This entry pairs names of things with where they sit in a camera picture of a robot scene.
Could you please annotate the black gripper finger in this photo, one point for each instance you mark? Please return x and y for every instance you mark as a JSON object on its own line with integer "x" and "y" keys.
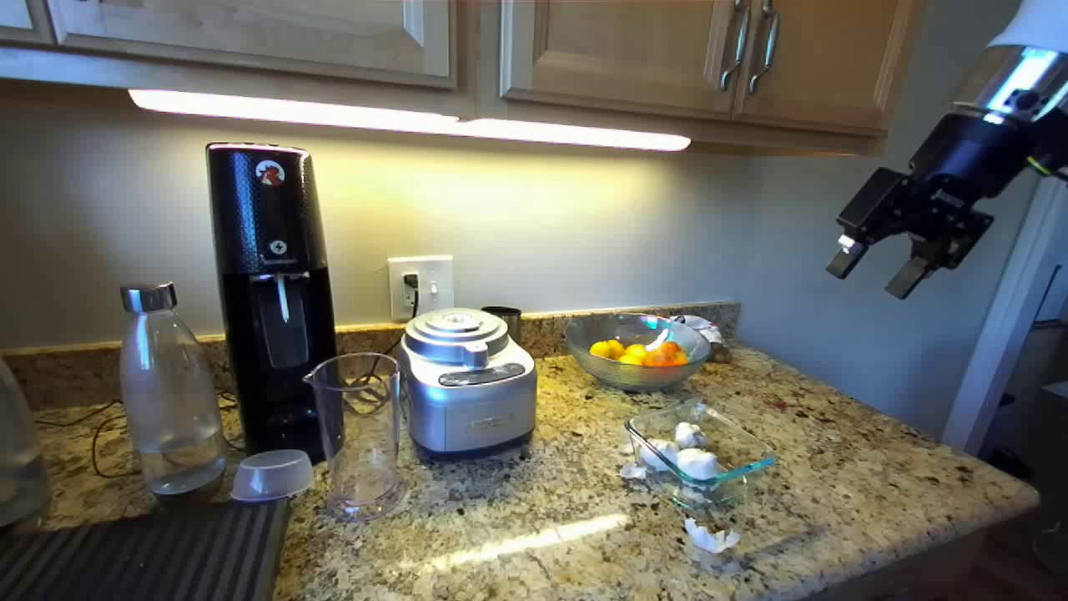
{"x": 850, "y": 255}
{"x": 909, "y": 274}

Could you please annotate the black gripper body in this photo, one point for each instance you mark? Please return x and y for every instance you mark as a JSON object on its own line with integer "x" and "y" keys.
{"x": 920, "y": 213}

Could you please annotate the small white garlic bulb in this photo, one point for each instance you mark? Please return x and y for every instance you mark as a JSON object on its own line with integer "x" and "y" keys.
{"x": 689, "y": 433}

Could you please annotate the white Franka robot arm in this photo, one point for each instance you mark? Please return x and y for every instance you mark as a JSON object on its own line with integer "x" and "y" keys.
{"x": 1023, "y": 77}

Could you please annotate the rectangular glass container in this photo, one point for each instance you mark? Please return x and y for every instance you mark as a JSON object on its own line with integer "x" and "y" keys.
{"x": 740, "y": 471}

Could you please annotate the clear drinking glass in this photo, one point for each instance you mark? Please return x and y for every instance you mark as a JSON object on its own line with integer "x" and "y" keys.
{"x": 354, "y": 445}

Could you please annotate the blue white snack bag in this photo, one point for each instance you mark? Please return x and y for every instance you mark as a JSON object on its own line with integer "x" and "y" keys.
{"x": 702, "y": 332}

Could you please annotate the light wood cabinet door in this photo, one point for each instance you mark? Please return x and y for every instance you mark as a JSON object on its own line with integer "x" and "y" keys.
{"x": 835, "y": 55}
{"x": 613, "y": 45}
{"x": 23, "y": 19}
{"x": 223, "y": 33}

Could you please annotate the orange fruit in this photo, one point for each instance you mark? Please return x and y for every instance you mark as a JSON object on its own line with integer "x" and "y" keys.
{"x": 669, "y": 356}

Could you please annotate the yellow lemon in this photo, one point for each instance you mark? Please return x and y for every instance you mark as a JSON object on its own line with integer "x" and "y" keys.
{"x": 606, "y": 348}
{"x": 634, "y": 356}

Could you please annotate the round glass fruit bowl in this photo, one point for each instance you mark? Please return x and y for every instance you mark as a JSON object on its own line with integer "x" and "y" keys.
{"x": 638, "y": 383}

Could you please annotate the loose white garlic skin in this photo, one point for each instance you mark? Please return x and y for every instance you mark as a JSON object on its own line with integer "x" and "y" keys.
{"x": 709, "y": 540}

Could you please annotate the dark metal cup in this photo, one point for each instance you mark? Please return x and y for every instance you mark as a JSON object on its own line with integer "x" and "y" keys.
{"x": 505, "y": 317}

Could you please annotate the black power plug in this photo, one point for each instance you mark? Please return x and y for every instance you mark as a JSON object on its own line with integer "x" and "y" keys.
{"x": 413, "y": 287}

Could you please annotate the under cabinet light strip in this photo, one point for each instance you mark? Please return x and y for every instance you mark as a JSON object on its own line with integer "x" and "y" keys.
{"x": 390, "y": 118}

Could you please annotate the grey round lid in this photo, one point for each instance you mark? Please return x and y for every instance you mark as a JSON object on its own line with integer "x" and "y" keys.
{"x": 272, "y": 474}

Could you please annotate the clear bottle with metal cap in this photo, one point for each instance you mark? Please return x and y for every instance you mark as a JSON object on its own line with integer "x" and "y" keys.
{"x": 171, "y": 402}

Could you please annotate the black ribbed drying mat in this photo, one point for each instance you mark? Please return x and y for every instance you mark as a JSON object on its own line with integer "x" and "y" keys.
{"x": 136, "y": 554}

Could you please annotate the clear glass bottle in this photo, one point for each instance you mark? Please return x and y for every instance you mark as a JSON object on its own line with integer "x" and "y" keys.
{"x": 17, "y": 456}

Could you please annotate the white stand post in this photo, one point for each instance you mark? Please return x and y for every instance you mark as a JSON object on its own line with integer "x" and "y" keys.
{"x": 1006, "y": 321}

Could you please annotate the white wall outlet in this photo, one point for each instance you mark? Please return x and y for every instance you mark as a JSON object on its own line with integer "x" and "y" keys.
{"x": 436, "y": 284}

